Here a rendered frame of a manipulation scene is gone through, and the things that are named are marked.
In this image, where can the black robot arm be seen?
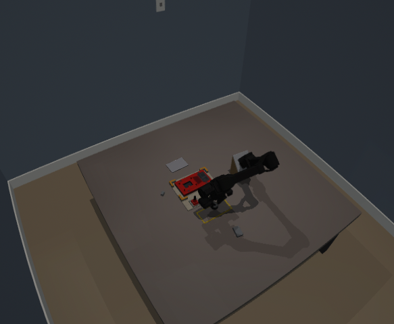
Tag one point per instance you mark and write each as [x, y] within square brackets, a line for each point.
[254, 165]

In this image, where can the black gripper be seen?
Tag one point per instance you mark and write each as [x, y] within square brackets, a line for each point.
[209, 201]

